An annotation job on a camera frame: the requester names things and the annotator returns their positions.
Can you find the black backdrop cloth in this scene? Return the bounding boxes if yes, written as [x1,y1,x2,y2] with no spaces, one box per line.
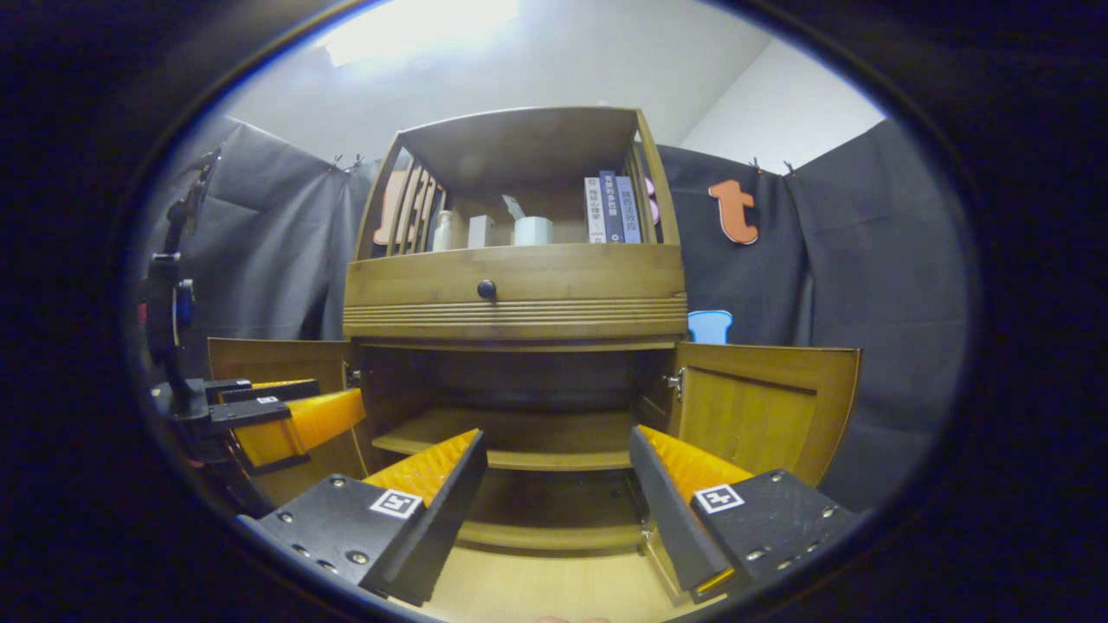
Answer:
[151,112,970,511]

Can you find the white book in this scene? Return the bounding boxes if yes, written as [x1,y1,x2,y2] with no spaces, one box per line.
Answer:
[584,177,607,244]

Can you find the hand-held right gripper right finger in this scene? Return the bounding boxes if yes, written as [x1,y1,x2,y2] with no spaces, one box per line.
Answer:
[628,424,858,607]

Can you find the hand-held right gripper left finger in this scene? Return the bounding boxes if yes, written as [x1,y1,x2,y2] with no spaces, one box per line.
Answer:
[238,428,488,608]

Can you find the wooden cabinet drawer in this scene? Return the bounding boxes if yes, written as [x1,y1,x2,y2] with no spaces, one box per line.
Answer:
[344,243,689,340]

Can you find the white tissue holder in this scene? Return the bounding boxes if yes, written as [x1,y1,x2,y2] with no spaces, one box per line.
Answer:
[502,195,555,247]

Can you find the wooden inner cabinet shelf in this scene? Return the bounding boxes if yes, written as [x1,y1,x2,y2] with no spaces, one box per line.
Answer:
[372,408,641,472]

